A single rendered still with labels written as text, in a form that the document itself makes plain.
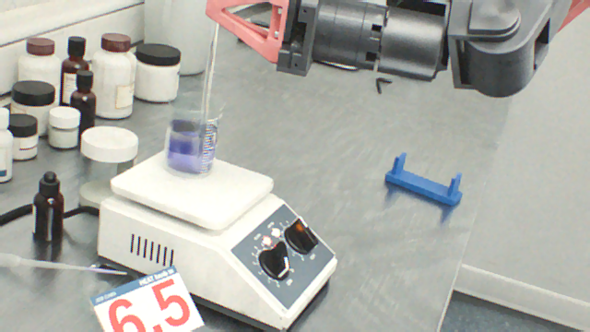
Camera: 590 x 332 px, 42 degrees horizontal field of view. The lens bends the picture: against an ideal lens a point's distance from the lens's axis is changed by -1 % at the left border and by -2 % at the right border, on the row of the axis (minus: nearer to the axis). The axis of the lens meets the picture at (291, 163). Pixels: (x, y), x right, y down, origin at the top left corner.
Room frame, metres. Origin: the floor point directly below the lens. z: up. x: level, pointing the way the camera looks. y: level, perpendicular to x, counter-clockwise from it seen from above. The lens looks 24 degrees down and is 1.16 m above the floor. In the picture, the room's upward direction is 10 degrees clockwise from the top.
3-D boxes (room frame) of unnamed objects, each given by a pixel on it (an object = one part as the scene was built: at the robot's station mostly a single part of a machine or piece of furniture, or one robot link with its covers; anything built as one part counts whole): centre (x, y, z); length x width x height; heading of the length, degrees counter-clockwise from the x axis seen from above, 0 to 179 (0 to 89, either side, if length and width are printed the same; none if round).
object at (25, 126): (0.83, 0.32, 0.77); 0.04 x 0.04 x 0.04
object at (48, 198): (0.67, 0.23, 0.78); 0.03 x 0.03 x 0.07
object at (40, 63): (0.97, 0.35, 0.80); 0.06 x 0.06 x 0.10
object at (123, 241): (0.66, 0.06, 0.79); 0.22 x 0.13 x 0.08; 70
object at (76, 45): (1.02, 0.32, 0.80); 0.04 x 0.04 x 0.10
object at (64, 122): (0.88, 0.28, 0.77); 0.04 x 0.04 x 0.04
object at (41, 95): (0.91, 0.34, 0.78); 0.05 x 0.05 x 0.06
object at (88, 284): (0.57, 0.14, 0.76); 0.06 x 0.06 x 0.02
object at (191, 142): (0.69, 0.10, 0.87); 0.06 x 0.05 x 0.08; 150
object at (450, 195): (0.94, -0.18, 0.77); 0.10 x 0.03 x 0.04; 63
